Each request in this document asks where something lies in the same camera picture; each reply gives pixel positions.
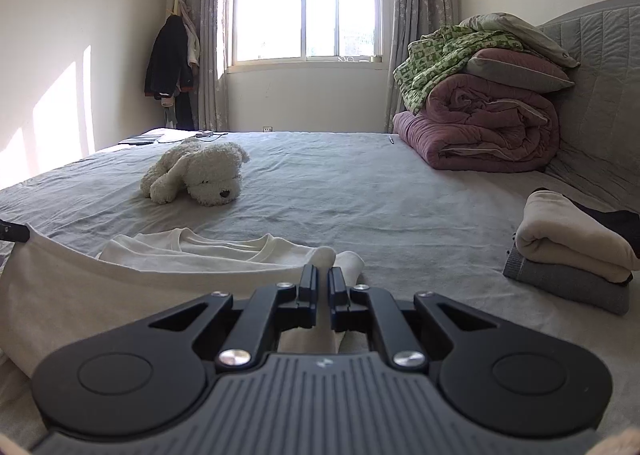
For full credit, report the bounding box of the grey star curtain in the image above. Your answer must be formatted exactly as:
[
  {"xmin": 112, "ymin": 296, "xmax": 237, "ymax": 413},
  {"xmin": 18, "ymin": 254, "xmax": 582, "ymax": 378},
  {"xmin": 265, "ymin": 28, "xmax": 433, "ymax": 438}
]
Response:
[
  {"xmin": 175, "ymin": 0, "xmax": 236, "ymax": 132},
  {"xmin": 380, "ymin": 0, "xmax": 461, "ymax": 133}
]

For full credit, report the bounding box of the maroon and grey pillow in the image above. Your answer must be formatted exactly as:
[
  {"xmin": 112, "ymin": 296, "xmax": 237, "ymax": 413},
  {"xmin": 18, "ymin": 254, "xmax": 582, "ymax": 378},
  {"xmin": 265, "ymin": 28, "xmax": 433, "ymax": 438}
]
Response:
[{"xmin": 465, "ymin": 48, "xmax": 576, "ymax": 94}]

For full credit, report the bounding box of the folded grey garment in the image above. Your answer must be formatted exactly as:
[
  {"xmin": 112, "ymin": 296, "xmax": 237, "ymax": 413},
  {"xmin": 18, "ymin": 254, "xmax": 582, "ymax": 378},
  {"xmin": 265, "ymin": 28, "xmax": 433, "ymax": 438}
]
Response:
[{"xmin": 502, "ymin": 246, "xmax": 632, "ymax": 317}]

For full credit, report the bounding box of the light hanging garment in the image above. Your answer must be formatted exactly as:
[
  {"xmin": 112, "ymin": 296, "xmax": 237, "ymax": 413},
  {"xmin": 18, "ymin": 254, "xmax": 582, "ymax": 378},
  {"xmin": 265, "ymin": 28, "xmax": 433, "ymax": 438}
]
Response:
[{"xmin": 177, "ymin": 0, "xmax": 201, "ymax": 70}]

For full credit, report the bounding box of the window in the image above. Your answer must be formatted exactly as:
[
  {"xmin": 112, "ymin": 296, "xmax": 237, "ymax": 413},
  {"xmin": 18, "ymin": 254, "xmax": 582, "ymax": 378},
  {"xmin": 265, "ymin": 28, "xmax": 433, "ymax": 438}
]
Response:
[{"xmin": 225, "ymin": 0, "xmax": 383, "ymax": 73}]

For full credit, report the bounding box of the charger cable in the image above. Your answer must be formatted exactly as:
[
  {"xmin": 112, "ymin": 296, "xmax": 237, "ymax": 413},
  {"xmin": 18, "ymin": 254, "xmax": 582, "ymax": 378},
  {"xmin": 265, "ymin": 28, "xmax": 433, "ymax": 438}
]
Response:
[{"xmin": 157, "ymin": 130, "xmax": 228, "ymax": 143}]

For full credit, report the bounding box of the green patterned blanket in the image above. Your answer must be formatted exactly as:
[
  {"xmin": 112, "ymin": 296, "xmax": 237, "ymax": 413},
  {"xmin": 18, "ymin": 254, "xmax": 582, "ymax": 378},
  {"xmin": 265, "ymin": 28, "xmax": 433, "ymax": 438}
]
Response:
[{"xmin": 393, "ymin": 25, "xmax": 526, "ymax": 116}]

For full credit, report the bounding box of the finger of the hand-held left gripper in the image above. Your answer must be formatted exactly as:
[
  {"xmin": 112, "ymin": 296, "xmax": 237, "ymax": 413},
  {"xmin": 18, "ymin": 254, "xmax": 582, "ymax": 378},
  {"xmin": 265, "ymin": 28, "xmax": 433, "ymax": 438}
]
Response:
[{"xmin": 0, "ymin": 220, "xmax": 31, "ymax": 243}]

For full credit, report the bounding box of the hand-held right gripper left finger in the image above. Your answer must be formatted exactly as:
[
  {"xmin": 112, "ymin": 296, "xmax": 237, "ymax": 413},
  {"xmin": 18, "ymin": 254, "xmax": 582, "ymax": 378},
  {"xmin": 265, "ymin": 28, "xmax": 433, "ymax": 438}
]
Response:
[{"xmin": 149, "ymin": 264, "xmax": 320, "ymax": 370}]

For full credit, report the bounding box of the grey quilted headboard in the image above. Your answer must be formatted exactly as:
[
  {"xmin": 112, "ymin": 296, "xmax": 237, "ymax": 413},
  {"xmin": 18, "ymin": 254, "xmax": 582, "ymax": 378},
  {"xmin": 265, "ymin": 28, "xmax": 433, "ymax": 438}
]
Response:
[{"xmin": 535, "ymin": 0, "xmax": 640, "ymax": 216}]

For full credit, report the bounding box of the beige grey pillow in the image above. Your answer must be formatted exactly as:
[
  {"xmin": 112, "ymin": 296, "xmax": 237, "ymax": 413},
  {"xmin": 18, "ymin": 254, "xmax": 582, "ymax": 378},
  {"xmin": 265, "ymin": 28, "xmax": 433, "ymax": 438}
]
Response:
[{"xmin": 457, "ymin": 12, "xmax": 581, "ymax": 70}]

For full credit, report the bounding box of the folded maroon quilt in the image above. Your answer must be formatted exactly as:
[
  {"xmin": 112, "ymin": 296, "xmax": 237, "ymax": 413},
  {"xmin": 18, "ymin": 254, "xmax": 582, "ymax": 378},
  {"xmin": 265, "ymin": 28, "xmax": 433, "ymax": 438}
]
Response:
[{"xmin": 392, "ymin": 74, "xmax": 560, "ymax": 172}]

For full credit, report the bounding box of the grey bed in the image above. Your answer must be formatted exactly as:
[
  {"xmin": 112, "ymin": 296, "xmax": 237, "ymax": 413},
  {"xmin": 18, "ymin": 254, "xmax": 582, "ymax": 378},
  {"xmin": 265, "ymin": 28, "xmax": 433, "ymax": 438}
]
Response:
[{"xmin": 0, "ymin": 130, "xmax": 640, "ymax": 451}]

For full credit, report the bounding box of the dark tablet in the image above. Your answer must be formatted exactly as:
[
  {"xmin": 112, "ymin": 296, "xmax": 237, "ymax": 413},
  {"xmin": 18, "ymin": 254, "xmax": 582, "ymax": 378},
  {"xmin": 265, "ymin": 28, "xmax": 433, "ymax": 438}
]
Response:
[{"xmin": 117, "ymin": 132, "xmax": 165, "ymax": 146}]

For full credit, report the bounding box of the dark hanging jacket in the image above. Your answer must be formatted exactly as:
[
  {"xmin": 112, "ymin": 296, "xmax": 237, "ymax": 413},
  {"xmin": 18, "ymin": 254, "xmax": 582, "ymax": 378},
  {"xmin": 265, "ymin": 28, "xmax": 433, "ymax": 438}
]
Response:
[{"xmin": 144, "ymin": 15, "xmax": 195, "ymax": 100}]

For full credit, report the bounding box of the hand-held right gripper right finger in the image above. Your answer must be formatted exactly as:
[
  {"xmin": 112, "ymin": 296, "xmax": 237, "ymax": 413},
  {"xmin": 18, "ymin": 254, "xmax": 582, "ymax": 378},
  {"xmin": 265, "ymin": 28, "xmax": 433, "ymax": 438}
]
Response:
[{"xmin": 327, "ymin": 266, "xmax": 501, "ymax": 370}]

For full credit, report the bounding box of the white plush dog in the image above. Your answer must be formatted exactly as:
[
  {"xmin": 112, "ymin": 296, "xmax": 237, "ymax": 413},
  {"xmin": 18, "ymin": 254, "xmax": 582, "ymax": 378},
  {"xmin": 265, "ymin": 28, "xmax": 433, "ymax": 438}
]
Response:
[{"xmin": 140, "ymin": 137, "xmax": 251, "ymax": 207}]

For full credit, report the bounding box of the white sweatshirt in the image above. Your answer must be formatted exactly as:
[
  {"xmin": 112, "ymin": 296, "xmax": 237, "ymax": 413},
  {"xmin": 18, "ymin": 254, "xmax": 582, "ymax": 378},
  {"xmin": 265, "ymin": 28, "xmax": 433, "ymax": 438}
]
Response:
[{"xmin": 0, "ymin": 222, "xmax": 366, "ymax": 406}]

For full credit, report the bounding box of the folded cream garment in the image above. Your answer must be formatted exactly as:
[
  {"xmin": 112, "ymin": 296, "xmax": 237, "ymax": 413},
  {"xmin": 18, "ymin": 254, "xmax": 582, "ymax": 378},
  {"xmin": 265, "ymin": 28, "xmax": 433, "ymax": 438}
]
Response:
[{"xmin": 515, "ymin": 190, "xmax": 640, "ymax": 285}]

